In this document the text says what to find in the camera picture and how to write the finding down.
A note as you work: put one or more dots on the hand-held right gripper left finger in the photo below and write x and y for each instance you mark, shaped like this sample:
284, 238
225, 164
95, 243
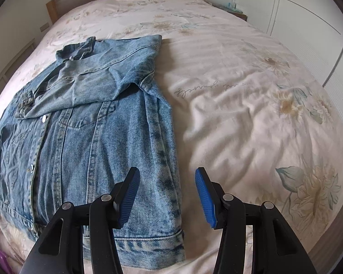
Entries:
130, 198

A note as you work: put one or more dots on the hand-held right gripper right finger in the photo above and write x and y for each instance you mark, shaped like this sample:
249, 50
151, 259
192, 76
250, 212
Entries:
205, 198

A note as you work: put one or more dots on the blue denim jacket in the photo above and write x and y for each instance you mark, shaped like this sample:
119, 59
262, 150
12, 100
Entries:
88, 134

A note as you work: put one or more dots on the floral bedspread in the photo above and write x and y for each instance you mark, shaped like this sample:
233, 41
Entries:
231, 120

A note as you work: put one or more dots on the purple cloth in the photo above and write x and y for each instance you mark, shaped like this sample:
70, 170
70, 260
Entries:
1, 262

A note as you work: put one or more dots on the wooden nightstand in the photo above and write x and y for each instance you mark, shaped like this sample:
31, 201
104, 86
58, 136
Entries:
237, 13

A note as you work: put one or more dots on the blue items on nightstand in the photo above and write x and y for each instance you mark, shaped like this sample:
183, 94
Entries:
232, 5

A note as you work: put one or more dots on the white wardrobe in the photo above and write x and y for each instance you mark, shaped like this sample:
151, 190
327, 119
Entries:
303, 11

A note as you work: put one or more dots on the beige wall outlet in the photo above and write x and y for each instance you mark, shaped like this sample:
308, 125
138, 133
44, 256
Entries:
44, 27

